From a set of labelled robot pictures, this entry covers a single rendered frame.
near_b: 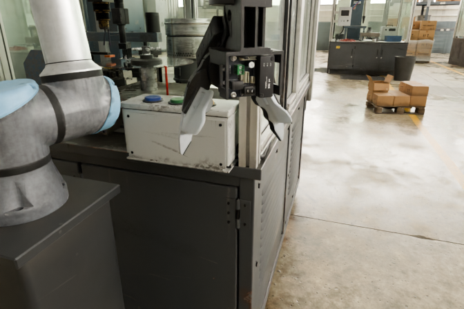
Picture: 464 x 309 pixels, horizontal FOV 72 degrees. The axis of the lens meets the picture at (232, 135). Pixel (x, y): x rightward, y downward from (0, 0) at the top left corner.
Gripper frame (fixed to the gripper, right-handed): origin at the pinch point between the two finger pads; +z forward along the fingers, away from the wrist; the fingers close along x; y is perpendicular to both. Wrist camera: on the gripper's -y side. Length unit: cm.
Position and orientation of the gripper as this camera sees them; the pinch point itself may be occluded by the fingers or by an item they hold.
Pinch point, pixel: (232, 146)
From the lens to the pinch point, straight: 45.9
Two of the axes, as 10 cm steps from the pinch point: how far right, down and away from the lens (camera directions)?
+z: 0.0, 9.4, 3.3
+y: 3.6, 3.1, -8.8
